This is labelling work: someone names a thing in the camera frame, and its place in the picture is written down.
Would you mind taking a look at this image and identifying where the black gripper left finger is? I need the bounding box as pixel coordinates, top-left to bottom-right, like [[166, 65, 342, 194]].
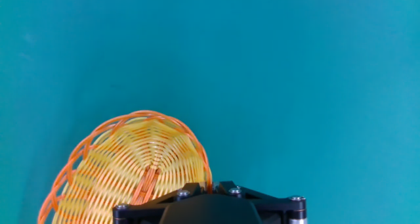
[[112, 181, 207, 224]]

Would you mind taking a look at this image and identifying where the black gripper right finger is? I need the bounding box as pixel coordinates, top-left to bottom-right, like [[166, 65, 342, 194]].
[[213, 180, 308, 224]]

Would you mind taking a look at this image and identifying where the orange yellow wicker basket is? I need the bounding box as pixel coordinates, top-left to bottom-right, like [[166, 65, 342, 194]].
[[37, 110, 213, 224]]

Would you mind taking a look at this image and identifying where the green table mat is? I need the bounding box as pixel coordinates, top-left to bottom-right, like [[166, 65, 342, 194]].
[[0, 0, 420, 224]]

